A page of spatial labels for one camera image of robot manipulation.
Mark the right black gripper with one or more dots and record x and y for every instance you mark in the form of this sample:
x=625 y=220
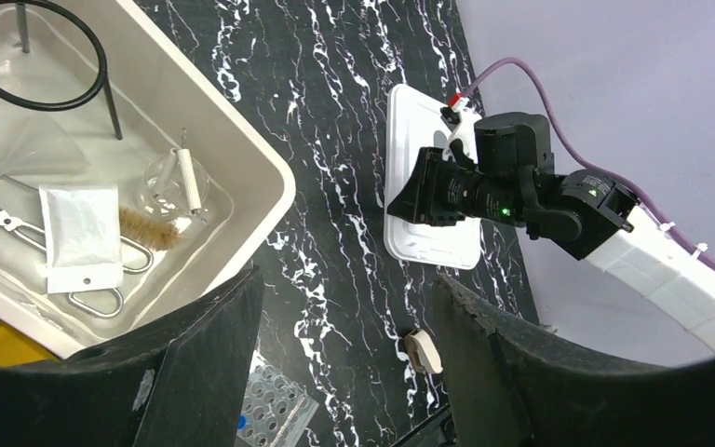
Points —
x=440 y=193

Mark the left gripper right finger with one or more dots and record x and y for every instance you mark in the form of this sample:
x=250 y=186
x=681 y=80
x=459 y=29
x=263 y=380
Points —
x=512 y=383

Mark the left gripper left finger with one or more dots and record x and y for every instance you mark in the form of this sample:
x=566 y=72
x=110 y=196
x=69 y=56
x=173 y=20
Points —
x=179 y=380

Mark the white bin lid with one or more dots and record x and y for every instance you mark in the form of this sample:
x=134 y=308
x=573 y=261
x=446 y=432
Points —
x=414 y=123

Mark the clear acrylic tube rack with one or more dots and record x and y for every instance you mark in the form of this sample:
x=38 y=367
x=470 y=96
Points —
x=276 y=411

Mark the test tube brush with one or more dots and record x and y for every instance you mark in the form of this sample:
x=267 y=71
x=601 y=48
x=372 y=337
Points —
x=151 y=233

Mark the yellow test tube rack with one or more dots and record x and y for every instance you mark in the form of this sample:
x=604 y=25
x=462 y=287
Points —
x=16 y=348

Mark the beige plastic bin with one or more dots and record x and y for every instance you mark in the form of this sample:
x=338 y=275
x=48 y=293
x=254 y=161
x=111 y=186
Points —
x=154 y=92

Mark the white paper packet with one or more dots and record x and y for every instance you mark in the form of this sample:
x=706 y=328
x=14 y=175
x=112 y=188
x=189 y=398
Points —
x=82 y=237

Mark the clear plastic funnel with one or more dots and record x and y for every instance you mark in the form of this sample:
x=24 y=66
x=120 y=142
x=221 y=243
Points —
x=161 y=193

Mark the white clay triangle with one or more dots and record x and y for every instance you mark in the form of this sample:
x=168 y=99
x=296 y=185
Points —
x=188 y=172

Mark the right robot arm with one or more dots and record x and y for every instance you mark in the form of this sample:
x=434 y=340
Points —
x=646 y=259

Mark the black mounting base rail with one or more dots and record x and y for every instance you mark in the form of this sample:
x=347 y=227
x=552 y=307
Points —
x=437 y=430

